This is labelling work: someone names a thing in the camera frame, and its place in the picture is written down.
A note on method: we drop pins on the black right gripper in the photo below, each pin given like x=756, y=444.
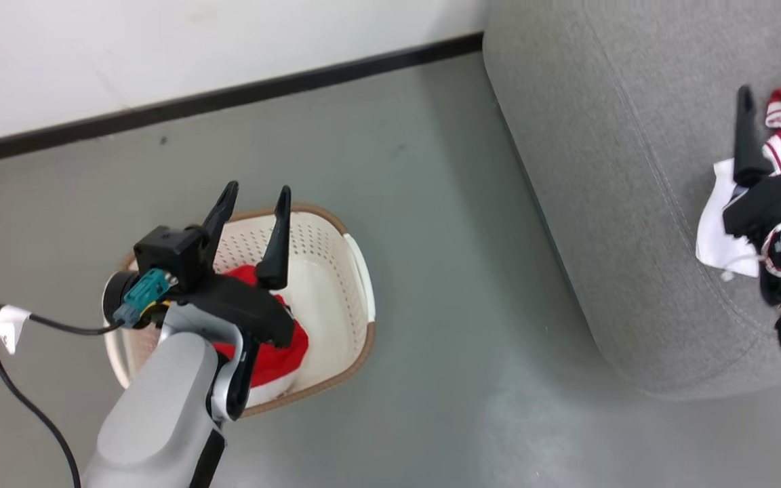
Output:
x=777, y=200

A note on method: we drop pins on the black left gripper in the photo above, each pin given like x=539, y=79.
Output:
x=255, y=312

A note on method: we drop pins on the grey fabric sofa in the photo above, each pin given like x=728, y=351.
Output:
x=601, y=169

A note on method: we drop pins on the red garment striped white trim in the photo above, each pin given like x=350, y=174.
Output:
x=712, y=230

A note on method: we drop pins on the white perforated basket brown rim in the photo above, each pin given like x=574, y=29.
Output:
x=326, y=271

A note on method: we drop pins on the red garment wide white band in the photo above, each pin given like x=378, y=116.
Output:
x=275, y=362

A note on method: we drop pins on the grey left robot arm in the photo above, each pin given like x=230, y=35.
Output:
x=160, y=407

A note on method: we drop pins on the black baseboard strip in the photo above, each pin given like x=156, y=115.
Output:
x=228, y=99

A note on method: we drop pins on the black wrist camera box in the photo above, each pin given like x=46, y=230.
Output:
x=170, y=251

